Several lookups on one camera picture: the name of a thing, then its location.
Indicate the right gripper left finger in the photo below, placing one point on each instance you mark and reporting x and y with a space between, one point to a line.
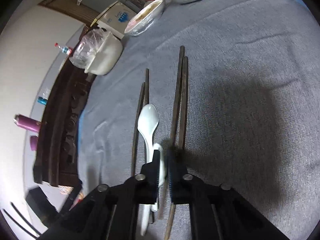
127 197

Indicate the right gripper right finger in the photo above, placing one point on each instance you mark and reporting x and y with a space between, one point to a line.
191 190

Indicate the white ceramic spoon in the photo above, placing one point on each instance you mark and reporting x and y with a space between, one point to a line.
147 123

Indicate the dark carved wooden sideboard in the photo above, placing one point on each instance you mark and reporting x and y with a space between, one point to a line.
56 160

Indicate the grey tablecloth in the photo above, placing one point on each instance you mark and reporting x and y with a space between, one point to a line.
253 106

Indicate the purple thermos bottle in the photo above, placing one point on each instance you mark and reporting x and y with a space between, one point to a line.
27 123

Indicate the blue bottle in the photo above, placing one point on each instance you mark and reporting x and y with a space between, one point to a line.
42 100

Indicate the white bowl with plastic bag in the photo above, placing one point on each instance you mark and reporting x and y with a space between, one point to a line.
97 52

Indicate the clear plastic water bottle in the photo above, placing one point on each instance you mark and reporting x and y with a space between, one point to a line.
64 49

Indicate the wrapped bowl of food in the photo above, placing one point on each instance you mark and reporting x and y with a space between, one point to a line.
145 18

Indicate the white chest freezer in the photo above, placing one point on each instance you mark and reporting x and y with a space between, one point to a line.
114 18

